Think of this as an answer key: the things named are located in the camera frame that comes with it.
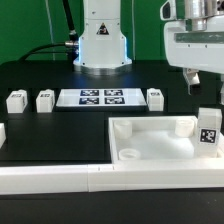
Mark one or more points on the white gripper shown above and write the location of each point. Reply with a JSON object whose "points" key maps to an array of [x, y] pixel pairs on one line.
{"points": [[197, 50]]}

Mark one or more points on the white square tabletop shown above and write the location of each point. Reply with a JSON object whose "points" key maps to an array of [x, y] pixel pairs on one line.
{"points": [[137, 139]]}

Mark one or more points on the white left obstacle bar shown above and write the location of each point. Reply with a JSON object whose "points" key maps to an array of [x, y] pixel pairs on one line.
{"points": [[2, 134]]}

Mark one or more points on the white obstacle bar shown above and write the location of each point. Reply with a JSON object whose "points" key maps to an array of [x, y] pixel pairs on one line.
{"points": [[202, 173], [2, 134]]}

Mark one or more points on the white front obstacle bar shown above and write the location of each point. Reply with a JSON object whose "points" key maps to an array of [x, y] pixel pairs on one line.
{"points": [[202, 173]]}

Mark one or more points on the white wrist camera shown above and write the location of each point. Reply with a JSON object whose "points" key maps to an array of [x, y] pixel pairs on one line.
{"points": [[172, 10]]}

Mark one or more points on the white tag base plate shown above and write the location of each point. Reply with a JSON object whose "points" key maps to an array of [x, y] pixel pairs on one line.
{"points": [[100, 97]]}

